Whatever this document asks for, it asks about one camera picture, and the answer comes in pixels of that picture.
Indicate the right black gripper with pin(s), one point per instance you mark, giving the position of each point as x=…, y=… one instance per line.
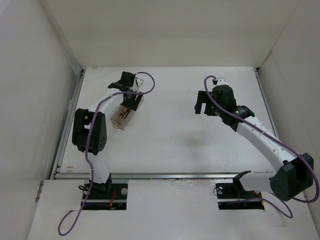
x=204, y=100

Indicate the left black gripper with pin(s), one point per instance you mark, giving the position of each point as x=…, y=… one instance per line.
x=132, y=101

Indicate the clear plastic box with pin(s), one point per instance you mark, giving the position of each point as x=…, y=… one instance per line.
x=121, y=124

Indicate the light wood notched block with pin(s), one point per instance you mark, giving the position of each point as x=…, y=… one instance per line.
x=124, y=113

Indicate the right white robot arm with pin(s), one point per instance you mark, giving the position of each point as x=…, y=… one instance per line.
x=293, y=172

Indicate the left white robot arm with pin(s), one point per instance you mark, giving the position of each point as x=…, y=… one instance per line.
x=117, y=105

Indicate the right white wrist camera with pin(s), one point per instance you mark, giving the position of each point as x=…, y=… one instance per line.
x=219, y=81

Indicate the metal rail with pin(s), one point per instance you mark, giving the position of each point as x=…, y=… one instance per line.
x=148, y=176

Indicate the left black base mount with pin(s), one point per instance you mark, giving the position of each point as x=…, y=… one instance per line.
x=114, y=199

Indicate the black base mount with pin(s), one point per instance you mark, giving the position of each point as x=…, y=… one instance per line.
x=114, y=199
x=231, y=196

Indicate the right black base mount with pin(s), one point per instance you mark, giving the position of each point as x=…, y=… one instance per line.
x=231, y=196

